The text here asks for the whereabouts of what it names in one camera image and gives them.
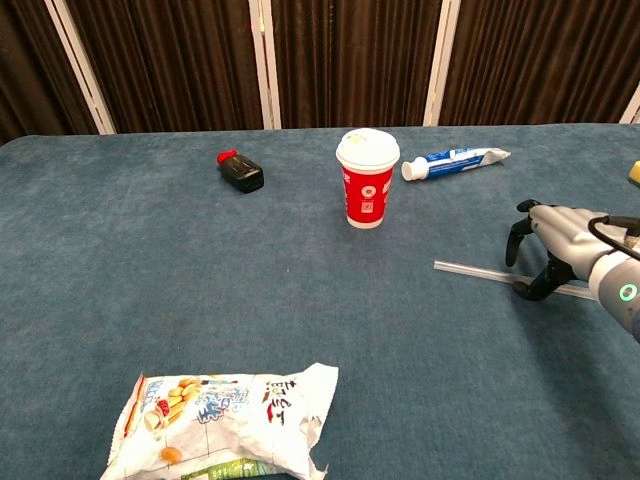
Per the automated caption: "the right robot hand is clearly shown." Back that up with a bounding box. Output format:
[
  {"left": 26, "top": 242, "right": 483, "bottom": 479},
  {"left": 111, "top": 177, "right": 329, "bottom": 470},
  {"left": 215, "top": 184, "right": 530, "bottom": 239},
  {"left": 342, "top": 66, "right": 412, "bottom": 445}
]
[{"left": 504, "top": 199, "right": 630, "bottom": 302}]

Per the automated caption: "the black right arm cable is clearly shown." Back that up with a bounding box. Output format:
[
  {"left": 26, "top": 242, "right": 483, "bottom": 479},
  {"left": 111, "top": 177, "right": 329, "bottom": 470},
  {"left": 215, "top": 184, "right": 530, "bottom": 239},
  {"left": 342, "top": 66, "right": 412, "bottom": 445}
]
[{"left": 587, "top": 213, "right": 640, "bottom": 262}]

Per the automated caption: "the dark brown curtain panel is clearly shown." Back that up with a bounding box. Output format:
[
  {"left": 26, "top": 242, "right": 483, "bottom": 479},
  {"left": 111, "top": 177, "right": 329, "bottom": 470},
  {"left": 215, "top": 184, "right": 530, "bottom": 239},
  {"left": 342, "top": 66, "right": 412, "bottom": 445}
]
[
  {"left": 269, "top": 0, "right": 444, "bottom": 130},
  {"left": 0, "top": 0, "right": 100, "bottom": 146},
  {"left": 438, "top": 0, "right": 640, "bottom": 127},
  {"left": 66, "top": 0, "right": 265, "bottom": 135}
]

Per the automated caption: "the clear plastic straw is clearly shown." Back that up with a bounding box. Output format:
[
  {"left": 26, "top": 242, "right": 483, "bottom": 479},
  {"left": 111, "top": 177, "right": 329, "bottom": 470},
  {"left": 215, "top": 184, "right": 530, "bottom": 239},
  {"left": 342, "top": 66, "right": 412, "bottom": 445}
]
[{"left": 433, "top": 259, "right": 597, "bottom": 302}]

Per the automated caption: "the white snack bag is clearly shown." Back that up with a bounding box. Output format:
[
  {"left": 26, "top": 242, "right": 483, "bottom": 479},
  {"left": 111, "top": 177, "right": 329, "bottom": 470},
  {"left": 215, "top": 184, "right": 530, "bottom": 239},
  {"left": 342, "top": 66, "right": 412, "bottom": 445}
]
[{"left": 99, "top": 362, "right": 340, "bottom": 480}]

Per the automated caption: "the black bottle red cap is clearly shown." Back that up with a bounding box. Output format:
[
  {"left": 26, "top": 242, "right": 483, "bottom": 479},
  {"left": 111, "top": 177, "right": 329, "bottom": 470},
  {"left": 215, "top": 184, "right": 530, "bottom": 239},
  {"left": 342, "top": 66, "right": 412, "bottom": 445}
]
[{"left": 216, "top": 149, "right": 265, "bottom": 194}]

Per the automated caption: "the white partition post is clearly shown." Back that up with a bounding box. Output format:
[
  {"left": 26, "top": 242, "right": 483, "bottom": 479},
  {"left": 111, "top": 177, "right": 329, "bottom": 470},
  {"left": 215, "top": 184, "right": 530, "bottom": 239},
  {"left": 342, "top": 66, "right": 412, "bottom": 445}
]
[
  {"left": 248, "top": 0, "right": 282, "bottom": 131},
  {"left": 422, "top": 0, "right": 462, "bottom": 127},
  {"left": 43, "top": 0, "right": 117, "bottom": 136},
  {"left": 618, "top": 83, "right": 640, "bottom": 125}
]

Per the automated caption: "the blue felt table cover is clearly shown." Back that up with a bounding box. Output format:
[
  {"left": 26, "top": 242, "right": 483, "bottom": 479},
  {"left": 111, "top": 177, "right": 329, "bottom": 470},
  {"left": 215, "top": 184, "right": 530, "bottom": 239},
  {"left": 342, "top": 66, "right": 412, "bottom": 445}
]
[{"left": 0, "top": 122, "right": 640, "bottom": 480}]

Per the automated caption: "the red paper cup white lid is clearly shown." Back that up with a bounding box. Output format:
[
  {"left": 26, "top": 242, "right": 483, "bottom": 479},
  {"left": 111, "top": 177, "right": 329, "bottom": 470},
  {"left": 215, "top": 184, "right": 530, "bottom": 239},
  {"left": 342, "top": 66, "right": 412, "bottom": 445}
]
[{"left": 335, "top": 127, "right": 402, "bottom": 230}]

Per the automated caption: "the blue white toothpaste tube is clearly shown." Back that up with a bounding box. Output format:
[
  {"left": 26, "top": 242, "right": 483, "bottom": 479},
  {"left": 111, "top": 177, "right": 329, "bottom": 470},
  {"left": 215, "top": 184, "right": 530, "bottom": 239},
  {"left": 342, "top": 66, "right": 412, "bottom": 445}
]
[{"left": 400, "top": 146, "right": 512, "bottom": 183}]

